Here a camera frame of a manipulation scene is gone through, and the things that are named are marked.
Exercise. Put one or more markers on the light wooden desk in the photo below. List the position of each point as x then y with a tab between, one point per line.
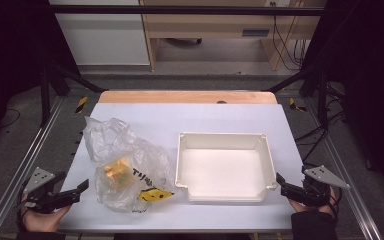
210	25

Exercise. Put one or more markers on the person's right hand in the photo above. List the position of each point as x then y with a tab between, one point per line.
298	206

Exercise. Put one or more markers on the black metal stand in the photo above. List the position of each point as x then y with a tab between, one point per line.
322	96
45	93

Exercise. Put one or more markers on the grey desk label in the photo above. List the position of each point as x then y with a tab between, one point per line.
255	32

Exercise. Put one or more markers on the black curtain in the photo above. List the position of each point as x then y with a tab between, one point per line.
10	50
370	66

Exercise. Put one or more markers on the white cabinet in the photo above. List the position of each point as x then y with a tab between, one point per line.
103	36

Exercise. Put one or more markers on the yellow black tape strip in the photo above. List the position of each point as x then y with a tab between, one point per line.
81	104
293	104

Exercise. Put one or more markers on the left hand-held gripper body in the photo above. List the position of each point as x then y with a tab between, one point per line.
39	186

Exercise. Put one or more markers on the aluminium rail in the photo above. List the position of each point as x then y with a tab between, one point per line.
20	170
346	180

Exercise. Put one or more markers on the person's left hand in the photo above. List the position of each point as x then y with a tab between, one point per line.
43	220

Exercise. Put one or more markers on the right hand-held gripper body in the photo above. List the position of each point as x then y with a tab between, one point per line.
316	186

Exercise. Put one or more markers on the yellow drink carton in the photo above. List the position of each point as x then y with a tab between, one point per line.
117	172

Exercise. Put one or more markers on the white plastic bin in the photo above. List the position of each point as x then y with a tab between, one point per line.
225	166

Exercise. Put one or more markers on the black horizontal frame bar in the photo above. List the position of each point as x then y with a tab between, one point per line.
180	10

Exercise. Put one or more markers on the clear plastic bag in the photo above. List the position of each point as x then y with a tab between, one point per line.
111	141

